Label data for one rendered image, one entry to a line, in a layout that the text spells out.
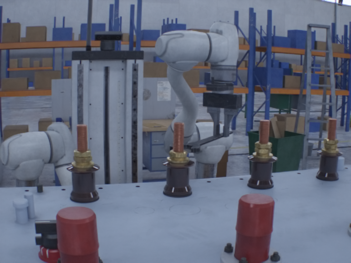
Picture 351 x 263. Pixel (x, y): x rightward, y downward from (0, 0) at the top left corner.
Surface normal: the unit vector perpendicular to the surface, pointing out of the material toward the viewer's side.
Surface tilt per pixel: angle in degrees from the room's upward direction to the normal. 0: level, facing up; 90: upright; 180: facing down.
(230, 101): 90
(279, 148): 94
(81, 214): 4
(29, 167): 106
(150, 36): 90
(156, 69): 90
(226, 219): 0
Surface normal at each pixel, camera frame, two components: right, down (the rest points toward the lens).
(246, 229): -0.58, 0.11
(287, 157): 0.57, 0.22
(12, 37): 0.32, 0.17
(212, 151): 0.30, 0.41
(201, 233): 0.02, -0.99
